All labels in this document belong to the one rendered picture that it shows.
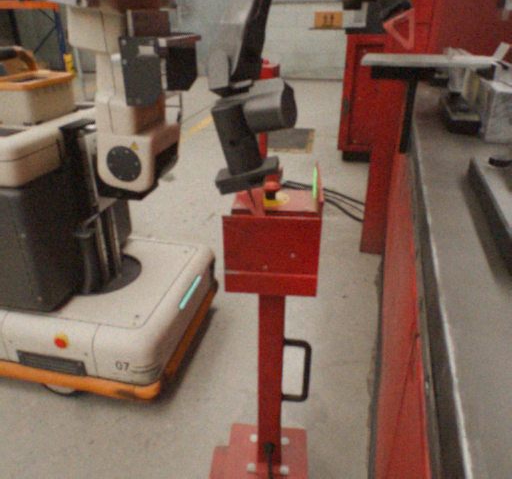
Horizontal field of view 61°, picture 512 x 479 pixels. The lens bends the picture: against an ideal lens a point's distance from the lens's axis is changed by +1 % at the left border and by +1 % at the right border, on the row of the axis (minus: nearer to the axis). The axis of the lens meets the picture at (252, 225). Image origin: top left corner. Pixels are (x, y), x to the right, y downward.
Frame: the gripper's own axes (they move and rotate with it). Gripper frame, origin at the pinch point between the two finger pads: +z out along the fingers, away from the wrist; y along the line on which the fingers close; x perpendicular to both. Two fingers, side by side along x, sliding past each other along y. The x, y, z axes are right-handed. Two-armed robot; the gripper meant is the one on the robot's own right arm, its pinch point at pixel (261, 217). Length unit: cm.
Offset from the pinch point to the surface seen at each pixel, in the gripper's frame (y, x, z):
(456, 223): 25.7, -18.8, -2.2
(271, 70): -9, 212, -3
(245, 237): -2.5, -4.9, 0.7
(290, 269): 3.2, -4.9, 8.2
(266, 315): -5.0, 2.3, 21.7
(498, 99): 44.4, 17.9, -5.2
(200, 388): -42, 35, 70
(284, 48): -21, 768, 20
